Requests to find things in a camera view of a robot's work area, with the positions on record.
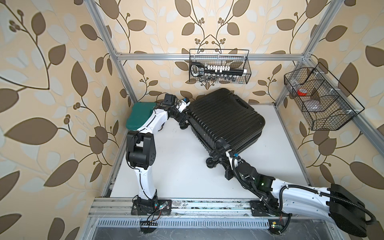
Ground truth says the black hard-shell suitcase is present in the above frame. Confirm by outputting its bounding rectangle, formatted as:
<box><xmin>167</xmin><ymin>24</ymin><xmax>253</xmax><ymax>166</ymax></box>
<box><xmin>188</xmin><ymin>89</ymin><xmax>266</xmax><ymax>169</ymax></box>

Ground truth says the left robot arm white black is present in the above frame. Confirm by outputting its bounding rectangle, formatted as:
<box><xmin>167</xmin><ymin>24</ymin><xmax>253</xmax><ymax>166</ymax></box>
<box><xmin>125</xmin><ymin>94</ymin><xmax>190</xmax><ymax>213</ymax></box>

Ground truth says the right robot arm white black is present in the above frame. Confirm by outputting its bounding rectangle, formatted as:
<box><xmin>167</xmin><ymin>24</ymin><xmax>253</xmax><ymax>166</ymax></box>
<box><xmin>226</xmin><ymin>150</ymin><xmax>377</xmax><ymax>238</ymax></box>

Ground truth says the green plastic tool case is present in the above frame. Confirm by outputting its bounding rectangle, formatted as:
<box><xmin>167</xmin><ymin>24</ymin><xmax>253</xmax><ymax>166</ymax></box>
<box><xmin>126</xmin><ymin>102</ymin><xmax>157</xmax><ymax>131</ymax></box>

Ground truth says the red white item in basket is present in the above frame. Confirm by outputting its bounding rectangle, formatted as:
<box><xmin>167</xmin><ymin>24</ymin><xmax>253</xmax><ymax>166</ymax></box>
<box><xmin>297</xmin><ymin>88</ymin><xmax>308</xmax><ymax>97</ymax></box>

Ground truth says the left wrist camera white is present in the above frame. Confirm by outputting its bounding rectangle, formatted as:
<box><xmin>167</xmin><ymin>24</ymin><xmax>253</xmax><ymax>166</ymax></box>
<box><xmin>177</xmin><ymin>97</ymin><xmax>190</xmax><ymax>113</ymax></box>

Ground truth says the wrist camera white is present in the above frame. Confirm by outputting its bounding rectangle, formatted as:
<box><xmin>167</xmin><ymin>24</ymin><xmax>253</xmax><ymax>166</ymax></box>
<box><xmin>226</xmin><ymin>151</ymin><xmax>242</xmax><ymax>170</ymax></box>
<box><xmin>177</xmin><ymin>97</ymin><xmax>190</xmax><ymax>113</ymax></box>

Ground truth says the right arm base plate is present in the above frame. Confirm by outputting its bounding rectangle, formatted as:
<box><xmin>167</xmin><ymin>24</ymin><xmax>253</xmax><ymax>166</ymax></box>
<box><xmin>249</xmin><ymin>200</ymin><xmax>289</xmax><ymax>217</ymax></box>

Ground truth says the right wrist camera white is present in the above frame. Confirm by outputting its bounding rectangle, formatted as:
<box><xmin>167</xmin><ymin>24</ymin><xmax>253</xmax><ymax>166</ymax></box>
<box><xmin>226</xmin><ymin>151</ymin><xmax>242</xmax><ymax>170</ymax></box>

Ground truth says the black wire basket back wall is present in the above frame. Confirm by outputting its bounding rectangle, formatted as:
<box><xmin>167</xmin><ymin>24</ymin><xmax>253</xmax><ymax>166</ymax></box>
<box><xmin>189</xmin><ymin>48</ymin><xmax>252</xmax><ymax>85</ymax></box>

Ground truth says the black wire basket wall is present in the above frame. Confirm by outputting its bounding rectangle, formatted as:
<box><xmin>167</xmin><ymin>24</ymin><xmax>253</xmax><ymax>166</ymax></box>
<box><xmin>284</xmin><ymin>62</ymin><xmax>365</xmax><ymax>131</ymax></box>
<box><xmin>189</xmin><ymin>48</ymin><xmax>252</xmax><ymax>85</ymax></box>

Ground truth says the socket set rail in basket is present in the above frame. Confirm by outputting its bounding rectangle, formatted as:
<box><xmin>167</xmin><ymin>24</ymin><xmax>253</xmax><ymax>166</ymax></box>
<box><xmin>189</xmin><ymin>62</ymin><xmax>249</xmax><ymax>77</ymax></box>

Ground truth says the aluminium frame horizontal bar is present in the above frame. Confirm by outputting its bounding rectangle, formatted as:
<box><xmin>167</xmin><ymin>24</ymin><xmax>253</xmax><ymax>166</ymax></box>
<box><xmin>116</xmin><ymin>53</ymin><xmax>305</xmax><ymax>61</ymax></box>

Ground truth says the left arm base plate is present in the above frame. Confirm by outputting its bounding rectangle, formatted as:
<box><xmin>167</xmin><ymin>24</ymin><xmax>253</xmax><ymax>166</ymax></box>
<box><xmin>131</xmin><ymin>198</ymin><xmax>173</xmax><ymax>216</ymax></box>

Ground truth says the black wire basket right wall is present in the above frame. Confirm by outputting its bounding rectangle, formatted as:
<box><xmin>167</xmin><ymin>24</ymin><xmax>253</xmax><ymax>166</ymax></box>
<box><xmin>284</xmin><ymin>62</ymin><xmax>365</xmax><ymax>131</ymax></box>

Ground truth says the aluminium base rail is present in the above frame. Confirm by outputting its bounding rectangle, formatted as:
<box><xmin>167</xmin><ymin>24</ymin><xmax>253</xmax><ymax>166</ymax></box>
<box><xmin>88</xmin><ymin>197</ymin><xmax>337</xmax><ymax>220</ymax></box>

